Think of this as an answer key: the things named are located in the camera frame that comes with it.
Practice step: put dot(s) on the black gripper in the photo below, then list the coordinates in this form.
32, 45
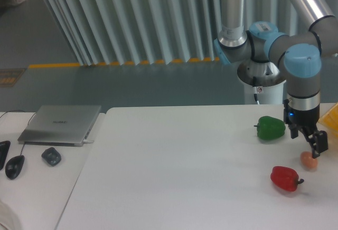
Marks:
305, 121

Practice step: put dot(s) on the red bell pepper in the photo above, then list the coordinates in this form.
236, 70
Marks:
285, 178

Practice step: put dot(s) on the black computer mouse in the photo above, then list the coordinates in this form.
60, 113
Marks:
14, 166

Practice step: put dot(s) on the white sleeved forearm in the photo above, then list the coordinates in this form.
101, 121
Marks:
9, 219

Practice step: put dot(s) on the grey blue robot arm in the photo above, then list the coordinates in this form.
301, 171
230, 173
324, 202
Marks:
270, 57

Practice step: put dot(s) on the brown egg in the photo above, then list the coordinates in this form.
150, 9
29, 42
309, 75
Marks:
308, 161

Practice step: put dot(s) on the yellow plastic basket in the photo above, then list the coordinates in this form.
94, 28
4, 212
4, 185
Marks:
329, 120

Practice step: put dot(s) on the green bell pepper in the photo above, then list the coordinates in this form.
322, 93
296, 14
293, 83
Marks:
270, 128

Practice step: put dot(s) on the grey folding partition screen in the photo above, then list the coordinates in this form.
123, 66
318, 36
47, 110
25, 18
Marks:
155, 31

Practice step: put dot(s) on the silver closed laptop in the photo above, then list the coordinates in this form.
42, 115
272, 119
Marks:
62, 125

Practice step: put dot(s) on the dark grey earbuds case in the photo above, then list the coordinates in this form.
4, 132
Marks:
51, 156

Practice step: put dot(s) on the black keyboard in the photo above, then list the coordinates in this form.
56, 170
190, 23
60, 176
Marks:
4, 149

